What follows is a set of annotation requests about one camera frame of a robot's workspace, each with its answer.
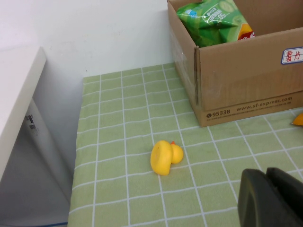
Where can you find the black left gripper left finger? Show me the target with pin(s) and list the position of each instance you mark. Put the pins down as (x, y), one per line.
(255, 201)

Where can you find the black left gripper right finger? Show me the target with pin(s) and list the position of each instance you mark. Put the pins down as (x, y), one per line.
(292, 203)

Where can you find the large yellow fries snack bag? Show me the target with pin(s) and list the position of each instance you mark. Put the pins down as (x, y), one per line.
(298, 121)

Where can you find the yellow rubber duck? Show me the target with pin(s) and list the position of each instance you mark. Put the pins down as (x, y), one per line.
(162, 158)

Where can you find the cardboard box with printed base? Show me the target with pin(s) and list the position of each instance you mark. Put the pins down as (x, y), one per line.
(236, 78)

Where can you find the green checked tablecloth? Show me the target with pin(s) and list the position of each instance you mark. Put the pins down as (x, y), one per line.
(118, 165)

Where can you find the green Lay's chips bag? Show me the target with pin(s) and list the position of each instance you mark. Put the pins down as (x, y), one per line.
(208, 26)

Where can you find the white cabinet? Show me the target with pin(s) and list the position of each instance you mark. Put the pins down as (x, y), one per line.
(21, 142)

